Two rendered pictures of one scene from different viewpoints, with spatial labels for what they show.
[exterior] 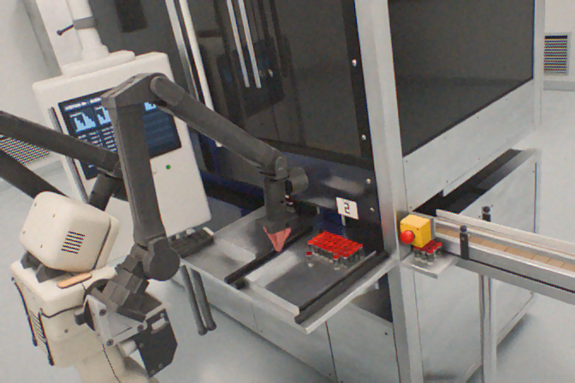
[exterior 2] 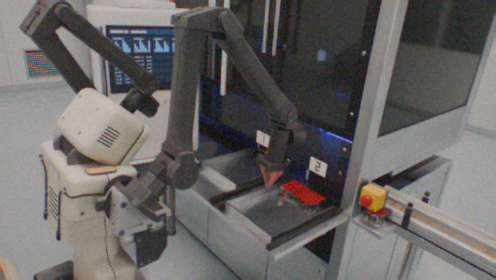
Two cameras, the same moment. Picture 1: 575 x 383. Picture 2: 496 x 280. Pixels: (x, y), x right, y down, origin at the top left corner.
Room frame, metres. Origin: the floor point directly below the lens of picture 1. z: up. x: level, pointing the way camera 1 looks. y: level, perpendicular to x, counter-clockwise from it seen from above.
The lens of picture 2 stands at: (0.18, 0.20, 1.68)
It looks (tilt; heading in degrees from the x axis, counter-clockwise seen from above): 23 degrees down; 355
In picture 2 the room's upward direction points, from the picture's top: 5 degrees clockwise
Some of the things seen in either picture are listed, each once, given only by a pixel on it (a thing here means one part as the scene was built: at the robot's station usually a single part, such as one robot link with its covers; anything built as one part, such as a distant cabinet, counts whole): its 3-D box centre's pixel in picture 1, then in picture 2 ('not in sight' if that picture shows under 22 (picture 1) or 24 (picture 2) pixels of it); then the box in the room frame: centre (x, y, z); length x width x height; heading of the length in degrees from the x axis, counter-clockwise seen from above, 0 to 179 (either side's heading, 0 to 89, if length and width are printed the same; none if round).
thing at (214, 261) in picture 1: (286, 254); (259, 190); (1.53, 0.04, 0.87); 0.70 x 0.48 x 0.02; 38
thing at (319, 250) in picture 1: (328, 254); (295, 198); (1.42, -0.10, 0.90); 0.18 x 0.02 x 0.05; 37
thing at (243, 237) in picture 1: (268, 226); (246, 166); (1.71, 0.09, 0.90); 0.34 x 0.26 x 0.04; 128
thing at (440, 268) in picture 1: (431, 259); (375, 222); (1.33, -0.41, 0.87); 0.14 x 0.13 x 0.02; 128
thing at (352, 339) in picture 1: (306, 229); (260, 175); (2.46, -0.07, 0.44); 2.06 x 1.00 x 0.88; 38
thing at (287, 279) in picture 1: (310, 268); (280, 207); (1.37, -0.03, 0.90); 0.34 x 0.26 x 0.04; 127
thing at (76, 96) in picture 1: (127, 153); (147, 81); (2.03, 0.61, 1.19); 0.50 x 0.19 x 0.78; 117
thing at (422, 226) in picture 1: (417, 229); (373, 197); (1.31, -0.36, 1.00); 0.08 x 0.07 x 0.07; 128
